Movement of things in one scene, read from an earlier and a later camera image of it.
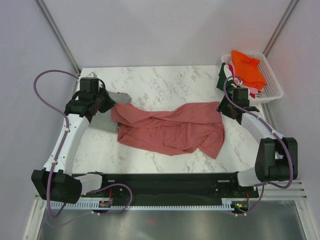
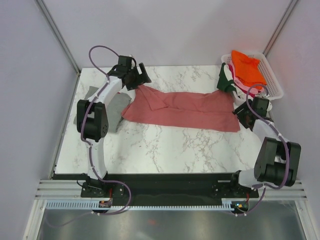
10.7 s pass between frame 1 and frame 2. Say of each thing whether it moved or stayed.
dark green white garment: stayed
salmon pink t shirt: moved
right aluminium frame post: stayed
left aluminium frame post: stayed
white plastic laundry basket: stayed
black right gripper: moved
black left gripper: moved
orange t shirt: stayed
